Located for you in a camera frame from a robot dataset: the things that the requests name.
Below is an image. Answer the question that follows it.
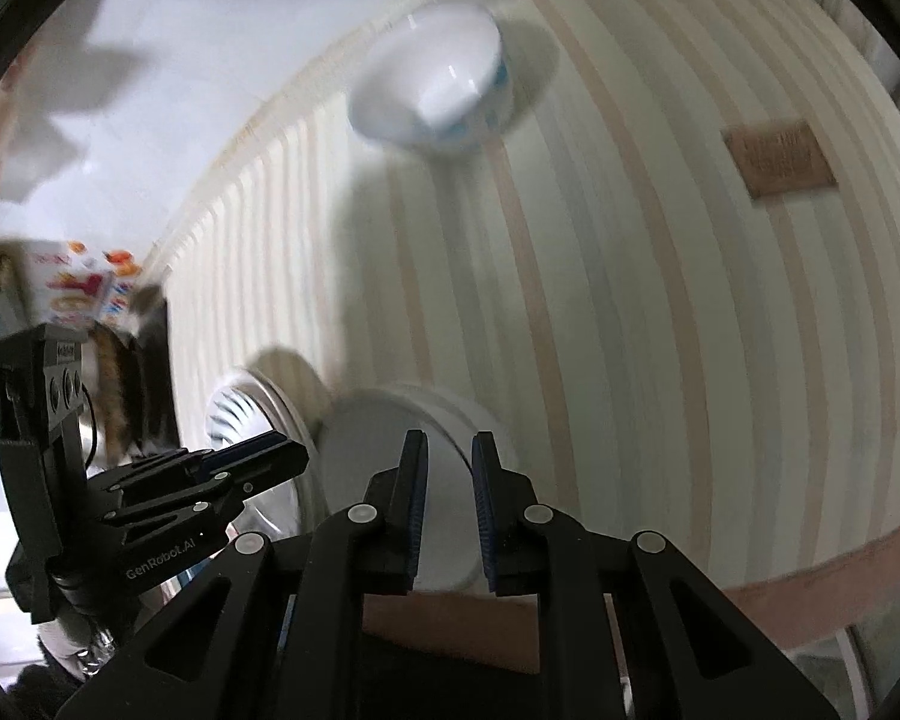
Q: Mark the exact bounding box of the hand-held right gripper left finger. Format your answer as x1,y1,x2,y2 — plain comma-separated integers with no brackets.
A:
56,429,430,720

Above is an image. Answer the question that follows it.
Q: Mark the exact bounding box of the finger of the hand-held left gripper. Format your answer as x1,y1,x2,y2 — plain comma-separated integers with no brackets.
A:
103,487,247,545
86,433,310,497

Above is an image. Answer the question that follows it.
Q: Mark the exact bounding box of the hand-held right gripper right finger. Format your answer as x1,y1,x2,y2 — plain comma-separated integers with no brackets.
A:
471,431,845,720

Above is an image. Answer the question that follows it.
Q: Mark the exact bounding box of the white bowl with floral print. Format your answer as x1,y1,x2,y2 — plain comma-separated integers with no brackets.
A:
319,384,515,594

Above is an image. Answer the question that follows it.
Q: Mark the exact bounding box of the white plate with blue stripes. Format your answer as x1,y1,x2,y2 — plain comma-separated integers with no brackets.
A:
204,366,332,542

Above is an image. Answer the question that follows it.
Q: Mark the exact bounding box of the colourful printed box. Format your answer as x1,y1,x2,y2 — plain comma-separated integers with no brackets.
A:
21,238,146,335

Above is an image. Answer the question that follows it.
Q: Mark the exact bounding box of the striped cat table mat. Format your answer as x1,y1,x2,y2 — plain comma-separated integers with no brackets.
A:
142,0,900,651

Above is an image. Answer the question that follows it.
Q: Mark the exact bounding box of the white bowl with blue dots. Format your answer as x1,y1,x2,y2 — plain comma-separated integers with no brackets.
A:
347,4,513,159

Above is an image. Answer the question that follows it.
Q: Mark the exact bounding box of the small brown square coaster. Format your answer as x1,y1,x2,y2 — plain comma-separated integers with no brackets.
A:
721,120,839,202

